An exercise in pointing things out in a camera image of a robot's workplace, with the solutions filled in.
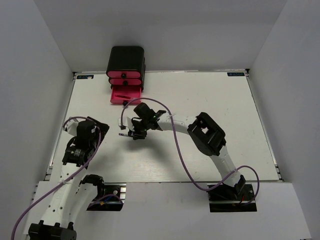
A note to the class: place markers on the blue table label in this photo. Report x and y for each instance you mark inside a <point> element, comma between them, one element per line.
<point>235,74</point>
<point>84,77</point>

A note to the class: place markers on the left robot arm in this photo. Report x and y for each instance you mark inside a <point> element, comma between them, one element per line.
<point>75,189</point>

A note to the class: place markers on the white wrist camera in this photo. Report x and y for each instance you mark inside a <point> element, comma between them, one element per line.
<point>71,127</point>
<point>124,122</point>

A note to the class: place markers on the pink top drawer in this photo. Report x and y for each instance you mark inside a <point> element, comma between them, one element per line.
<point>123,74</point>

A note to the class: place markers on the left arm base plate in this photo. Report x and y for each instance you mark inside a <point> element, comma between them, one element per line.
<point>110,196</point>

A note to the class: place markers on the pink middle drawer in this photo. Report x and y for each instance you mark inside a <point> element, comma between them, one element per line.
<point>126,82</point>

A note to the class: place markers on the black drawer cabinet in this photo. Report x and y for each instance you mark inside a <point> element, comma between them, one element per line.
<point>129,60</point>

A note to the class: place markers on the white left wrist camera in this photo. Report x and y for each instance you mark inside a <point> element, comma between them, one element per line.
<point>71,127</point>

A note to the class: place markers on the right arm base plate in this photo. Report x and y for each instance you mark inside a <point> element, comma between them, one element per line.
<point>223,200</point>

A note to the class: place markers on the right blue table label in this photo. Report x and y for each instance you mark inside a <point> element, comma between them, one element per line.
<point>235,74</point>

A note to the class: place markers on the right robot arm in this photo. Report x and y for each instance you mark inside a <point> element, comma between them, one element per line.
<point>206,134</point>

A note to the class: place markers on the purple pen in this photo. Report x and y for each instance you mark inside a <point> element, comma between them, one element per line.
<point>123,135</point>

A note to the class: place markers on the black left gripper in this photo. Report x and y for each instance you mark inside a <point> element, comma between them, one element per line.
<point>103,127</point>

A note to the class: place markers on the red pen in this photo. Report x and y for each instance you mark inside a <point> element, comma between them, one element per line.
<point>123,96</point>

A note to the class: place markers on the left blue table label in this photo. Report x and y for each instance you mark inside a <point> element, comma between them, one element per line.
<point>84,77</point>

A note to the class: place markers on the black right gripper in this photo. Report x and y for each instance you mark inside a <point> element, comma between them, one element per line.
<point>135,132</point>

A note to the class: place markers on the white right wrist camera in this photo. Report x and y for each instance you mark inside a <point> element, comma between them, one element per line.
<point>124,122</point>

